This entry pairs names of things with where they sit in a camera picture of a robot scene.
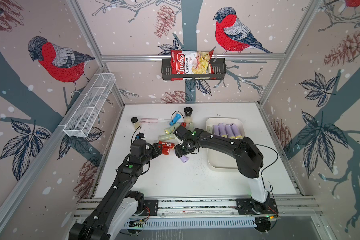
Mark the small pale green flashlight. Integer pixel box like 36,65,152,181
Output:
207,126,213,134

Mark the small purple flashlight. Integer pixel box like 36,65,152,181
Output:
213,125,220,136

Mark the short purple flashlight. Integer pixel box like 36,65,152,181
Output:
218,123,228,138

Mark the purple flashlight with yellow button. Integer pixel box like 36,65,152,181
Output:
231,124,243,140

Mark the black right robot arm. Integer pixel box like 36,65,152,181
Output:
174,126,270,205

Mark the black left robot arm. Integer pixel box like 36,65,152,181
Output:
68,139,162,240

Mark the cream plastic storage tray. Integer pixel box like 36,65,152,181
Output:
206,118,246,173

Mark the large red flashlight white logo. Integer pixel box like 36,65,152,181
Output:
159,141,175,149

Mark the large purple flashlight yellow rim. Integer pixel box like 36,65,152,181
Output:
180,156,189,163

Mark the large pale green flashlight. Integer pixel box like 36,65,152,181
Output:
158,134,177,142

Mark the medium green flashlight yellow rim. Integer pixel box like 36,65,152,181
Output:
164,123,181,135

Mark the small glass jar black lid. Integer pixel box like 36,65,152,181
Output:
131,117,141,131

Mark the glass spice grinder black cap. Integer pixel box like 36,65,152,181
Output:
184,107,193,125

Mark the red cassava chips bag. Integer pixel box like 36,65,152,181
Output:
171,50,215,75

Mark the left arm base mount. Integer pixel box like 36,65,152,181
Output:
133,200,159,218

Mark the white wire mesh shelf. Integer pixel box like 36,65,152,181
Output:
63,73,116,138

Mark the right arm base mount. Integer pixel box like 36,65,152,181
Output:
235,193,279,216

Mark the black wall basket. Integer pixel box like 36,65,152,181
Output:
162,59,227,81

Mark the aluminium frame profile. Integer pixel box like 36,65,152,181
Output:
101,52,288,63

